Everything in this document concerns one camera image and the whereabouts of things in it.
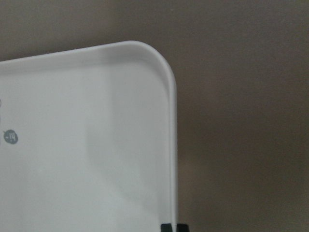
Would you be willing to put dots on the cream rabbit tray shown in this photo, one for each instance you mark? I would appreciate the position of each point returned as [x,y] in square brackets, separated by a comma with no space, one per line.
[88,141]

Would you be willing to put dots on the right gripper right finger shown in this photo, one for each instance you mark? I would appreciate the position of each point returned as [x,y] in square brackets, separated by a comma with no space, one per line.
[181,227]

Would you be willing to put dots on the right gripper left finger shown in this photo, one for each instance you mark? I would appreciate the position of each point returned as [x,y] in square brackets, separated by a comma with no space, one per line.
[167,227]

